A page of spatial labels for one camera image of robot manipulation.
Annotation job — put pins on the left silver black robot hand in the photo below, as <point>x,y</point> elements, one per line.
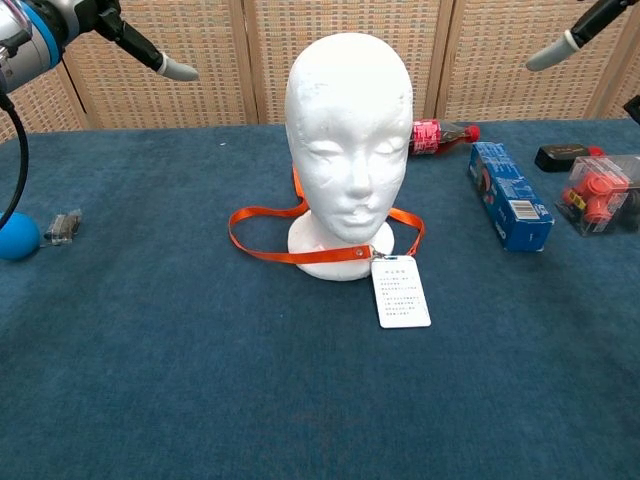
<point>130,37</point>

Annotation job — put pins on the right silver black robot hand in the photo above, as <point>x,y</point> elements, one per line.
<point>555,52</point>

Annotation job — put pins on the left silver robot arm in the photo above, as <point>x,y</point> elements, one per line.
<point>25,45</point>

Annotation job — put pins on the white mannequin head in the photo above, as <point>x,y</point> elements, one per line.
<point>350,150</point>

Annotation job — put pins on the woven bamboo folding screen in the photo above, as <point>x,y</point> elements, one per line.
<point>200,65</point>

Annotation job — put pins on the small black red device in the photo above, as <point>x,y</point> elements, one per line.
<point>560,156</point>

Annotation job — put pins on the cola bottle red label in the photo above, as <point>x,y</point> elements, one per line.
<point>430,137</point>

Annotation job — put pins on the blue cookie box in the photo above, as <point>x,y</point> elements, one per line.
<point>510,200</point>

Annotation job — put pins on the clear box red parts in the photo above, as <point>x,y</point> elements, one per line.
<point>600,200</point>

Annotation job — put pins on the blue ball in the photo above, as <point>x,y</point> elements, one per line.
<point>17,237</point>

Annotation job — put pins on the blue carpet table cover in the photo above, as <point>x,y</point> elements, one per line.
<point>200,375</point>

